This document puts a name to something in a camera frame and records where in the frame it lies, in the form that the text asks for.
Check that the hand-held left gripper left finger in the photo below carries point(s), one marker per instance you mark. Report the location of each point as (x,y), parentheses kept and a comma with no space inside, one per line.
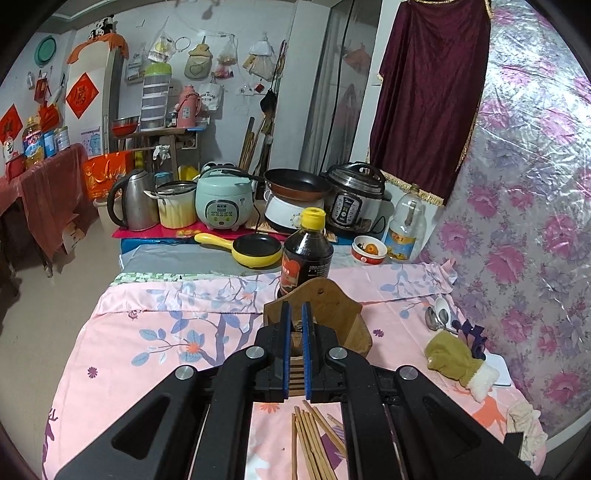
(286,346)

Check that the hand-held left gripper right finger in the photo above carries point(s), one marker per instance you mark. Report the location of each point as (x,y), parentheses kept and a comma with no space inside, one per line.
(307,346)

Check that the wooden chopstick holder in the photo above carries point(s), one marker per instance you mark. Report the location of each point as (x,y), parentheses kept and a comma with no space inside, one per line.
(341,314)

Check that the bunch of wooden chopsticks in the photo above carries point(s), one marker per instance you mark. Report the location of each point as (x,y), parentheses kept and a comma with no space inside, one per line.
(308,438)

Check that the dark soy sauce bottle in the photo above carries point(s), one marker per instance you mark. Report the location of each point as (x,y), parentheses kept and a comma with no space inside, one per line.
(304,258)

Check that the small yellow frying pan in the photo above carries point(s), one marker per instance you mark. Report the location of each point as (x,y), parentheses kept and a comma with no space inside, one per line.
(256,251)

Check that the red and white bowl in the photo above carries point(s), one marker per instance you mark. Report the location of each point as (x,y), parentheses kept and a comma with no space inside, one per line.
(364,257)

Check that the steel spoon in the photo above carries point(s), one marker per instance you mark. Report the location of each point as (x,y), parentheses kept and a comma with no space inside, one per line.
(444,318)
(431,318)

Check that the white electric cooker base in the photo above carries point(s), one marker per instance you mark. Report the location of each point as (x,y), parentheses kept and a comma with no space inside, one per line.
(291,214)

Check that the grey cloth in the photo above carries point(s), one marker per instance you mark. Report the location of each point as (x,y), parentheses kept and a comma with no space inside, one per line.
(184,261)

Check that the white ceramic spoon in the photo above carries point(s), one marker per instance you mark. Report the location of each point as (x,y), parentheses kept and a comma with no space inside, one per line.
(442,304)

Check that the yellow mitten with white cuff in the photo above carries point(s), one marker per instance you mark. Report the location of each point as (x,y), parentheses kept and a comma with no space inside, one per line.
(450,357)

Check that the clear yellow-label oil bottle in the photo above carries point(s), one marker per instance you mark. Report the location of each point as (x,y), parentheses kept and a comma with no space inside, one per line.
(404,240)

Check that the pink printed tablecloth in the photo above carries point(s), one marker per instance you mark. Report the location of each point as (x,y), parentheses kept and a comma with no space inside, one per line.
(138,346)

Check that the red mat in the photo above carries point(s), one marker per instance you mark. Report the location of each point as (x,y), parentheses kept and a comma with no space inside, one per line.
(184,230)

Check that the black steel pressure cooker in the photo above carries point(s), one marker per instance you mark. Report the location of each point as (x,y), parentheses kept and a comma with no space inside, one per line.
(355,198)

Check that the mint green rice cooker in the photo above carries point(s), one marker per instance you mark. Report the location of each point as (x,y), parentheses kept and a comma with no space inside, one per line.
(221,203)

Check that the black copper frying pan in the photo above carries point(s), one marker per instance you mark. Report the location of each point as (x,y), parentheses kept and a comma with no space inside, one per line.
(298,184)

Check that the purple fabric piece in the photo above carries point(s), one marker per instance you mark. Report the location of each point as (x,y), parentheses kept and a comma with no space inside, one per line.
(473,337)

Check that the yellow pot with lid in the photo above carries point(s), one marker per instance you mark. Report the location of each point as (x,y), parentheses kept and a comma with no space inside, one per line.
(175,212)

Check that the white flat box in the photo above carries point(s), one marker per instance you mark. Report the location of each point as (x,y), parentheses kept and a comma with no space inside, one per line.
(501,374)

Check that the leaning wooden sticks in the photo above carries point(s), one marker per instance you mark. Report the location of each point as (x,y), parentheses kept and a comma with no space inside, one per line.
(249,143)

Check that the steel electric kettle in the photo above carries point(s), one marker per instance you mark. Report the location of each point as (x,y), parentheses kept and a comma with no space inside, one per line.
(138,198)

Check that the cream crumpled cloth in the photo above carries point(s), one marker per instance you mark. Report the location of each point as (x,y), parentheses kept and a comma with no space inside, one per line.
(526,415)

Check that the cardboard box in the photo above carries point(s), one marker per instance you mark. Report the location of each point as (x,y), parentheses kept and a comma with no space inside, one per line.
(74,235)

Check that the black hanging utensil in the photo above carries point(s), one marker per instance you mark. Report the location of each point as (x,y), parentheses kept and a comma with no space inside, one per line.
(268,101)

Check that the wooden shelf table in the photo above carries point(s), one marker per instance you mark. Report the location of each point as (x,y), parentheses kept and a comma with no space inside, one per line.
(157,136)

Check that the red gift box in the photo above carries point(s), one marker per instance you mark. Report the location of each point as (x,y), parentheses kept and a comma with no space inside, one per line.
(107,173)

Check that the pink thermos jug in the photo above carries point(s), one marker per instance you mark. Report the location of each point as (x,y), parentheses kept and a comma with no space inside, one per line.
(188,108)

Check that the white tote bag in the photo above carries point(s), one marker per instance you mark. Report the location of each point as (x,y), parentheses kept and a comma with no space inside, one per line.
(211,99)

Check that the red steel basin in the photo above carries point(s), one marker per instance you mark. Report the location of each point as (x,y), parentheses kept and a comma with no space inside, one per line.
(125,127)

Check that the floral plastic-covered mattress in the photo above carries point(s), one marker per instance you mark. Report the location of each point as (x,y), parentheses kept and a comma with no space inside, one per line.
(531,184)

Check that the maroon curtain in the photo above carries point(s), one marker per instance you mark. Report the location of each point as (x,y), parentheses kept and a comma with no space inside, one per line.
(425,92)

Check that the stacked steamer with green lid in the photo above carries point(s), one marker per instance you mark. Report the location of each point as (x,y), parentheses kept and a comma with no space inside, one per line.
(156,97)

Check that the table with red cloth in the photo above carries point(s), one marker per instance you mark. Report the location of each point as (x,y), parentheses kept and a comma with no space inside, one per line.
(46,194)

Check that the hanging white bag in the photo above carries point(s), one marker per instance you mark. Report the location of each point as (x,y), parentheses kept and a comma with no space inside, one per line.
(259,57)

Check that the hanging plastic bag red contents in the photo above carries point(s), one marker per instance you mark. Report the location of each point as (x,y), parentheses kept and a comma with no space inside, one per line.
(226,57)

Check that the green heart pouch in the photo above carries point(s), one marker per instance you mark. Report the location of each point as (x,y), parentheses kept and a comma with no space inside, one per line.
(198,62)

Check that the white refrigerator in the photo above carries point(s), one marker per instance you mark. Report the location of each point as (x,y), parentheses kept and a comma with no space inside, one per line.
(104,92)

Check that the red diamond paper decoration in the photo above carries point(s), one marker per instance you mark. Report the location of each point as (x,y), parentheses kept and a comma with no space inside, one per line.
(82,96)
(9,123)

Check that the large cooking oil bottle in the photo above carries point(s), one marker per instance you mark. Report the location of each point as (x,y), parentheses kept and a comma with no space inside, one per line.
(33,145)

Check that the hanging clear plastic bag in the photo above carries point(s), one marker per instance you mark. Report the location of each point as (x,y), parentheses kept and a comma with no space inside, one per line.
(161,46)

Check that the panda plush toy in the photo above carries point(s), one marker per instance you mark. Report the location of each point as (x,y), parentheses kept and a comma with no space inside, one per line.
(102,28)

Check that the teal round plate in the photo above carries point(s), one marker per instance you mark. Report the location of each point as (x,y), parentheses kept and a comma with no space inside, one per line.
(46,50)

